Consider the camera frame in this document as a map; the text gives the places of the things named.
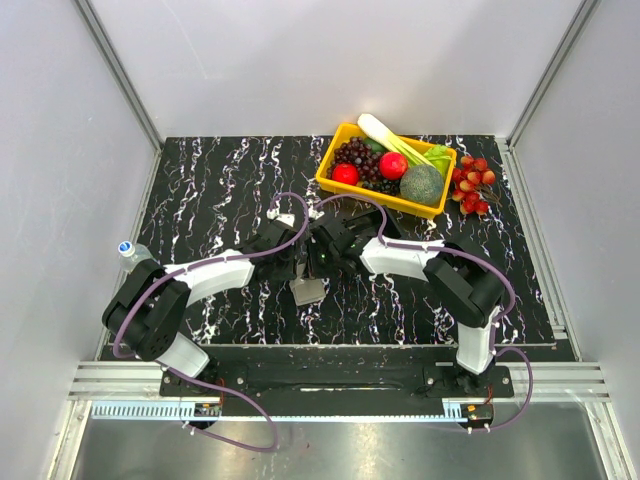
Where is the beige leather card holder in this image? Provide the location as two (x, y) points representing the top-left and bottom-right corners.
(289, 264), (326, 306)

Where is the clear plastic water bottle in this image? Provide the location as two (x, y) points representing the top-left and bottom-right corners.
(118, 241), (154, 274)

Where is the red apple left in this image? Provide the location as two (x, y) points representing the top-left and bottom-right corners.
(331, 163), (360, 186)

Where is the red apple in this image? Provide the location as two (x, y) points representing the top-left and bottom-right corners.
(378, 152), (409, 181)
(331, 163), (360, 186)

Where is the black plastic card box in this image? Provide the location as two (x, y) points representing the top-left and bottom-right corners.
(344, 208), (405, 240)

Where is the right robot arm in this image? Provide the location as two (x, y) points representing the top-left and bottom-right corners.
(308, 209), (515, 396)

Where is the red apple right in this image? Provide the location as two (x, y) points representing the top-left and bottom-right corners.
(378, 152), (409, 181)

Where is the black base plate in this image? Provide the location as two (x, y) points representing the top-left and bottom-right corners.
(159, 343), (515, 419)

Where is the red lychee bunch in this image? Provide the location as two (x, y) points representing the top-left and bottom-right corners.
(451, 156), (502, 216)

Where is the green lettuce leaf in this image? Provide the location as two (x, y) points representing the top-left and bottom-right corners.
(424, 145), (451, 177)

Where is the aluminium frame rail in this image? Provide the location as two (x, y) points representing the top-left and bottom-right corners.
(72, 0), (164, 151)

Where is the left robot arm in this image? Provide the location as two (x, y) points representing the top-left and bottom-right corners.
(102, 212), (297, 395)

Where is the white green leek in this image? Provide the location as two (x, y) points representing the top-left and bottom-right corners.
(357, 113), (434, 167)

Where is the green melon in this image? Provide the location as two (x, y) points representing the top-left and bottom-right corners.
(400, 164), (444, 206)

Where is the dark purple grape bunch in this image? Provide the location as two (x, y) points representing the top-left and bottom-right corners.
(327, 137), (400, 196)

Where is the yellow plastic bin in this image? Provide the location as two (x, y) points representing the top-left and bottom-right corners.
(315, 123), (457, 219)

